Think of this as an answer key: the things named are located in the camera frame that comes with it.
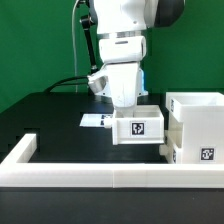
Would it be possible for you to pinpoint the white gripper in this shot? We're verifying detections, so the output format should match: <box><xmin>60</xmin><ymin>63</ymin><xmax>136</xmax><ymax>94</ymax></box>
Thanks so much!
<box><xmin>88</xmin><ymin>62</ymin><xmax>140</xmax><ymax>108</ymax></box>

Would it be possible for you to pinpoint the white drawer with tag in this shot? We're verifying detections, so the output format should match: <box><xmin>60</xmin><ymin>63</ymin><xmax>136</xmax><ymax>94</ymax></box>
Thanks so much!
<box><xmin>159</xmin><ymin>130</ymin><xmax>182</xmax><ymax>164</ymax></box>
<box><xmin>104</xmin><ymin>105</ymin><xmax>164</xmax><ymax>145</ymax></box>

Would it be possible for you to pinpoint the white front drawer with tag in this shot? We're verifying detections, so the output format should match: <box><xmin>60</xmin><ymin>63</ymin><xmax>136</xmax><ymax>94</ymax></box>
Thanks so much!
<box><xmin>159</xmin><ymin>130</ymin><xmax>182</xmax><ymax>164</ymax></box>

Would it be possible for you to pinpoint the white drawer cabinet box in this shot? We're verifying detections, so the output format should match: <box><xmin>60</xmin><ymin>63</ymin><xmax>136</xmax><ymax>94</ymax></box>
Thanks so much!
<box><xmin>166</xmin><ymin>92</ymin><xmax>224</xmax><ymax>164</ymax></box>

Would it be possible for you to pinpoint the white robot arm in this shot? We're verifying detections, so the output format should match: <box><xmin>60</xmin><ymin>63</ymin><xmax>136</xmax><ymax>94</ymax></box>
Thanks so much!
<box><xmin>89</xmin><ymin>0</ymin><xmax>185</xmax><ymax>110</ymax></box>

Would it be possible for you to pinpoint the printed marker sheet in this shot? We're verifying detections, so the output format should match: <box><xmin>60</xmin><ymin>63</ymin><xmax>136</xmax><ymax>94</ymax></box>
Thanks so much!
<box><xmin>80</xmin><ymin>114</ymin><xmax>112</xmax><ymax>127</ymax></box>

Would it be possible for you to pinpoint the black cable bundle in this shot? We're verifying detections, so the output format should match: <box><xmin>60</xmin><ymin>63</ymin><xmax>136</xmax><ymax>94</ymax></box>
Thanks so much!
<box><xmin>43</xmin><ymin>75</ymin><xmax>92</xmax><ymax>93</ymax></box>

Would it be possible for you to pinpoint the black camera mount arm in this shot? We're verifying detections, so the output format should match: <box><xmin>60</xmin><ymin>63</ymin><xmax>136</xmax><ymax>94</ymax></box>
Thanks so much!
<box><xmin>80</xmin><ymin>15</ymin><xmax>98</xmax><ymax>73</ymax></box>

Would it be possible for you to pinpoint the white hanging cable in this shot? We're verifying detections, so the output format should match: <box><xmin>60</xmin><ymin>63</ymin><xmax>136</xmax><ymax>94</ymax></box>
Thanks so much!
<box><xmin>71</xmin><ymin>0</ymin><xmax>82</xmax><ymax>94</ymax></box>

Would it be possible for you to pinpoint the white U-shaped fence wall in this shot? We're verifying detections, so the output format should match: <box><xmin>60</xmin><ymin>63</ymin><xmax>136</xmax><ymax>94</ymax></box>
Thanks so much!
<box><xmin>0</xmin><ymin>134</ymin><xmax>224</xmax><ymax>188</ymax></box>

